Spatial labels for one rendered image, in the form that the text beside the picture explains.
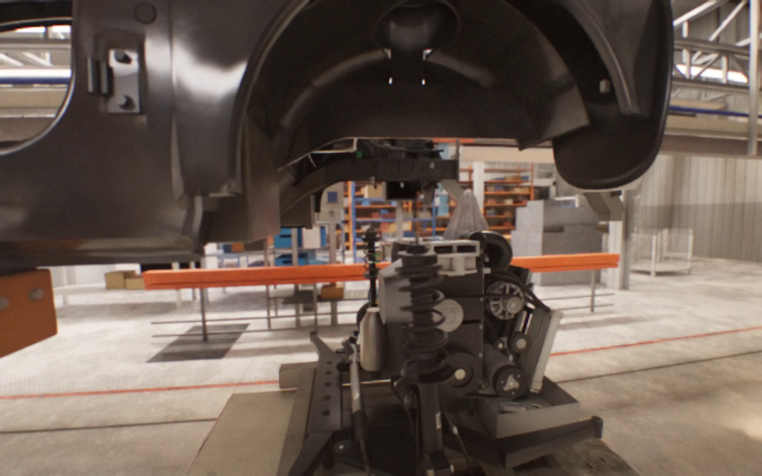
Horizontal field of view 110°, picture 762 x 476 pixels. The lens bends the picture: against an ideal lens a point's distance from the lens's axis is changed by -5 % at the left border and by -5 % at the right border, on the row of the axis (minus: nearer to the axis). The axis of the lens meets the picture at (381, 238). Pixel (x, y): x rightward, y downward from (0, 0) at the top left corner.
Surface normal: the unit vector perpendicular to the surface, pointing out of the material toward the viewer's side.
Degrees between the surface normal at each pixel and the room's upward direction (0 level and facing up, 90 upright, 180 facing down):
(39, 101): 90
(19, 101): 90
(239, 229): 90
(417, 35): 93
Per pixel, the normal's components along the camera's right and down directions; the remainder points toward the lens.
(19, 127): 0.15, 0.07
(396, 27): 0.41, 0.11
